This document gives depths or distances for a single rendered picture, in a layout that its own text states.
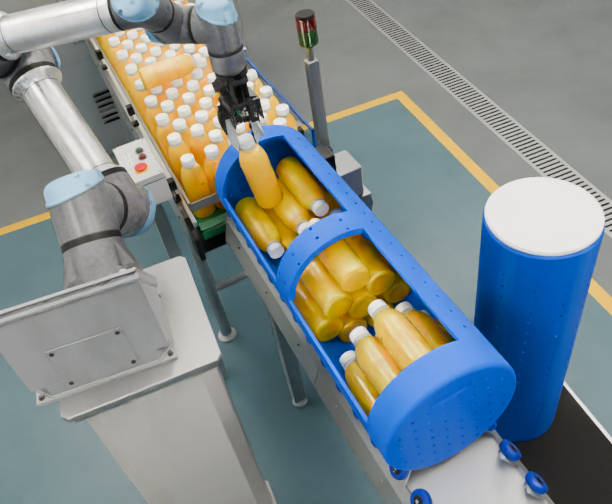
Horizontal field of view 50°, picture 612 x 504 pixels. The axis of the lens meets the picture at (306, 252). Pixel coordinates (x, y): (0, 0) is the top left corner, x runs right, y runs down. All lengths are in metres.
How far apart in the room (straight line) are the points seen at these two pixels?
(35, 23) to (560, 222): 1.23
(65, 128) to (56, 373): 0.52
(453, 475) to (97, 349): 0.72
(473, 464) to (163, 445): 0.66
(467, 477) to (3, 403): 2.12
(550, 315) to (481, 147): 1.95
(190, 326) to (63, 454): 1.47
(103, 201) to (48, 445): 1.65
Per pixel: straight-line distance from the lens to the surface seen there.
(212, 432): 1.53
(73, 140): 1.49
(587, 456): 2.33
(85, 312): 1.20
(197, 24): 1.38
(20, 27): 1.44
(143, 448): 1.50
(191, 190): 1.91
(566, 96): 4.03
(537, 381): 2.01
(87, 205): 1.29
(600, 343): 2.77
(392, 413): 1.14
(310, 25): 2.13
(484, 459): 1.40
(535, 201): 1.72
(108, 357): 1.29
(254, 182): 1.60
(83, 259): 1.27
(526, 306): 1.73
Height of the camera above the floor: 2.17
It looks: 45 degrees down
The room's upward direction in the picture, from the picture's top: 11 degrees counter-clockwise
